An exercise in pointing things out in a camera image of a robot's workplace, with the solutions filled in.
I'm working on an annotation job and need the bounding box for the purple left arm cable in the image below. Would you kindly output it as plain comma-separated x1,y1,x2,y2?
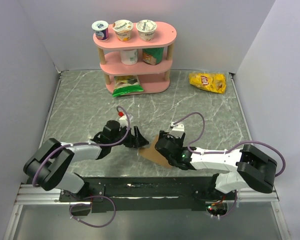
31,105,131,228

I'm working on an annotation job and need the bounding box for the yellow Lays chip bag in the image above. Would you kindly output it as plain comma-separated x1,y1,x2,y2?
188,72,227,94

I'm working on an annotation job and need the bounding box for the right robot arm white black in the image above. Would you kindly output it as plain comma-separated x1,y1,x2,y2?
154,131,278,200

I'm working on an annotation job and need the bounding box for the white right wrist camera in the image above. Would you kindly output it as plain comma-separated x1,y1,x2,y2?
169,122,185,138

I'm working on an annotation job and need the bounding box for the pink three-tier shelf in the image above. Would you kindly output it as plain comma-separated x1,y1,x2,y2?
93,21,177,94

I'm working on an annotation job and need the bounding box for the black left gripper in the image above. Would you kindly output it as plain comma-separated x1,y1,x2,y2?
110,125,149,149

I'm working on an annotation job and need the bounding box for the aluminium rail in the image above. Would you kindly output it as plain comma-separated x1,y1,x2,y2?
14,184,280,205

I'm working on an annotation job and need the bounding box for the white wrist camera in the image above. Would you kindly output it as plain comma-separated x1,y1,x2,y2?
169,122,185,138
118,111,134,127

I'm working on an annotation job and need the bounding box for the brown cardboard box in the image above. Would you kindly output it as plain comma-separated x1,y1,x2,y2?
138,135,172,169

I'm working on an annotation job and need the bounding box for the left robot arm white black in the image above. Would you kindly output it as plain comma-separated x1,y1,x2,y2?
23,120,149,201

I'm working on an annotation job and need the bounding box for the purple white yogurt cup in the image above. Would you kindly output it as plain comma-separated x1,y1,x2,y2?
91,20,109,41

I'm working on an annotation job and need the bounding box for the green snack box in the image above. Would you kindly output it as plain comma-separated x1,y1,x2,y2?
142,47,164,66

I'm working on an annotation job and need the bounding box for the white cup middle shelf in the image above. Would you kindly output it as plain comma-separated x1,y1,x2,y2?
120,49,138,66

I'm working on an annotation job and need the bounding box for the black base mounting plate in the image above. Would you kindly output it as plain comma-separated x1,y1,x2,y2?
59,175,236,213

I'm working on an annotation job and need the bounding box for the white Chobani yogurt cup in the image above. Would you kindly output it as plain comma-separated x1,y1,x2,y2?
136,19,157,42

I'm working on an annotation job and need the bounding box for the green chip bag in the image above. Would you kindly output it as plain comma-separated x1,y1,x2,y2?
112,75,144,97

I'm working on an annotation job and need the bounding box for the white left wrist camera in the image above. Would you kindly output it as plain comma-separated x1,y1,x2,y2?
118,111,134,127

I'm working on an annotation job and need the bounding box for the orange Chobani yogurt cup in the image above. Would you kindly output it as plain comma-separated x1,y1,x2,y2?
112,19,134,42

